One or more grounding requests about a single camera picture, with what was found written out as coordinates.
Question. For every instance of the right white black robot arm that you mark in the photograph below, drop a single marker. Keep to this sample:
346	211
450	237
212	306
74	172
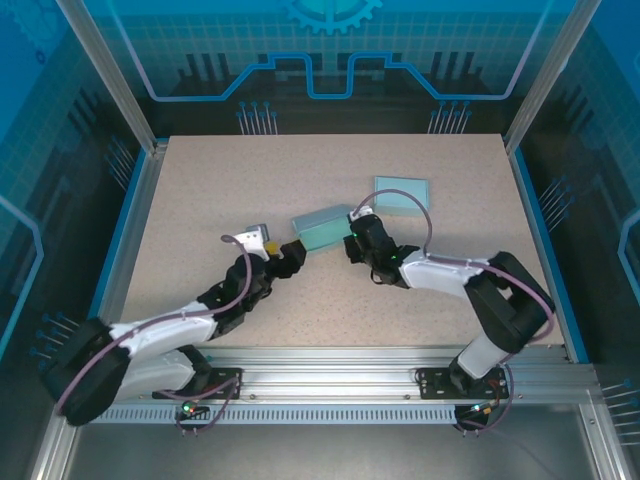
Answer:
435	275

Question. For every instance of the light blue paper box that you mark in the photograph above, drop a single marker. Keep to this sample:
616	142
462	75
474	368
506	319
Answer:
400	207
322	232

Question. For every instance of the aluminium frame beam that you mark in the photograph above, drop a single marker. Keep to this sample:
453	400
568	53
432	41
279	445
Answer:
325	375

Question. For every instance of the small connector with green LED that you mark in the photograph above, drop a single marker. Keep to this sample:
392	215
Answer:
475	411
187	409

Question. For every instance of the aluminium frame post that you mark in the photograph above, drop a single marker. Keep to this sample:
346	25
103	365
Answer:
116	75
547	75

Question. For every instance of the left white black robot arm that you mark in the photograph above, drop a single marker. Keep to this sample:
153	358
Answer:
165	327

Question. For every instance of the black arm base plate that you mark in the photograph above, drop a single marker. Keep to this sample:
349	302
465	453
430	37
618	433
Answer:
430	390
222	374

